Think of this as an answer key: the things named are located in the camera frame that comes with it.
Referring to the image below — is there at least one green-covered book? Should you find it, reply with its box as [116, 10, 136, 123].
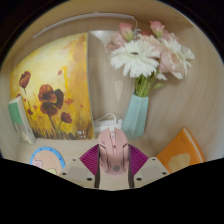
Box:
[7, 95, 37, 145]

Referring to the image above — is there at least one teal faceted vase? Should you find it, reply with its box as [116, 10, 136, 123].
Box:
[120, 93, 150, 141]

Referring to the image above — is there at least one round cartoon mouse pad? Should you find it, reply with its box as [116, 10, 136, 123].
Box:
[29, 146, 67, 176]

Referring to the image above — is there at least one pink computer mouse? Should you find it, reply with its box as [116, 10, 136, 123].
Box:
[96, 126, 130, 176]

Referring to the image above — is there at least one white light bar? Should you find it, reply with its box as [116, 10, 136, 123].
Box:
[32, 12, 136, 39]

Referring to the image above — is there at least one pink and white flower bouquet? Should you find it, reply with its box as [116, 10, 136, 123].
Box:
[106, 20, 196, 98]

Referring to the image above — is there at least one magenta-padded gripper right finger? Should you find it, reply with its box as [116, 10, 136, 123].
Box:
[127, 143, 171, 189]

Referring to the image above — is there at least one yellow poppy painting canvas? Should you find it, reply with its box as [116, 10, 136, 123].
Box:
[9, 32, 96, 140]

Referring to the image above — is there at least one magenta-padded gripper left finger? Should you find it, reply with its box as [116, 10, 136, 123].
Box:
[59, 143, 102, 190]

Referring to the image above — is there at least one orange book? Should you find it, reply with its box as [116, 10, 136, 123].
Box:
[155, 127, 207, 174]

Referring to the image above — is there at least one white cable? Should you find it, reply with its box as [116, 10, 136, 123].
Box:
[93, 112, 123, 126]

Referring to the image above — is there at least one white power strip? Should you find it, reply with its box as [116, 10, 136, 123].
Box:
[93, 119, 124, 134]

